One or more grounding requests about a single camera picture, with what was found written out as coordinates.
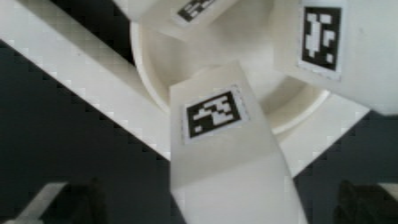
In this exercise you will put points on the white stool leg with tag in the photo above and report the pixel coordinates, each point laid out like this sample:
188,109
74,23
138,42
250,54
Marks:
337,48

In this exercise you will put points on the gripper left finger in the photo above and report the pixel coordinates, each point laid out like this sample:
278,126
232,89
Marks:
69,203

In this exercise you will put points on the white right fence wall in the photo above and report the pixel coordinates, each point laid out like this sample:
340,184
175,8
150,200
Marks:
308,139

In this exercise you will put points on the white fence wall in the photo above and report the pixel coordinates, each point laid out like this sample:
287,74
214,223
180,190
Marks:
308,139
69,52

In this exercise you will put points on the white front fence wall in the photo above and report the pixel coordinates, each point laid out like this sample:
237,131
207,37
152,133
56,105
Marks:
69,52

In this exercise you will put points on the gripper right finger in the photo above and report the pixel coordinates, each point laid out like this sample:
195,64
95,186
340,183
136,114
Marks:
367,204

